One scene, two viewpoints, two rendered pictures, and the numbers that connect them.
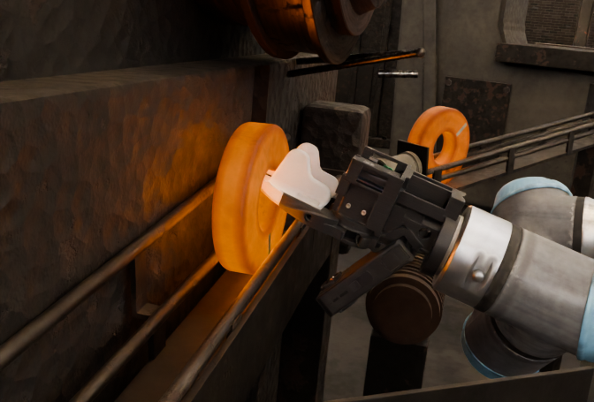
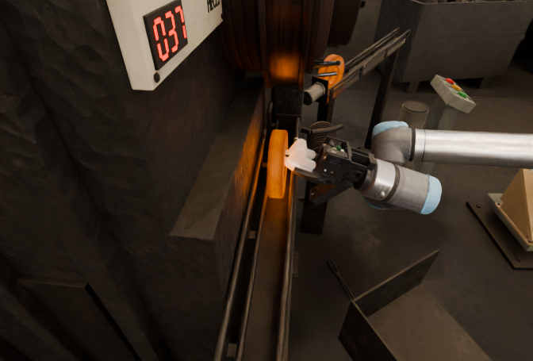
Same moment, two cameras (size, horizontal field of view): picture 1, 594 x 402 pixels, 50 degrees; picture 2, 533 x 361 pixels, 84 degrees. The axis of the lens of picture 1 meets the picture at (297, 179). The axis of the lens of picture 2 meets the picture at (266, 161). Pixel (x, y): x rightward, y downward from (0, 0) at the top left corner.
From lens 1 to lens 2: 30 cm
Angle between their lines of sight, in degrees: 24
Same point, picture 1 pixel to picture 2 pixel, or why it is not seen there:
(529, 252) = (403, 181)
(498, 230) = (389, 173)
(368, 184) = (334, 162)
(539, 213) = (396, 140)
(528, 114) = not seen: hidden behind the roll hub
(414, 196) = (354, 163)
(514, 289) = (396, 197)
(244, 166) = (279, 164)
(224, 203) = (273, 181)
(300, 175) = (301, 158)
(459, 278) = (373, 194)
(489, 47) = not seen: outside the picture
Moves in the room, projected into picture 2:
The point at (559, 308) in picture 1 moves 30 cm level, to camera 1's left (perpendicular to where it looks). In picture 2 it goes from (414, 201) to (278, 215)
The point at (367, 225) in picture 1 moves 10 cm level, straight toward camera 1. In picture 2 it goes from (334, 177) to (343, 212)
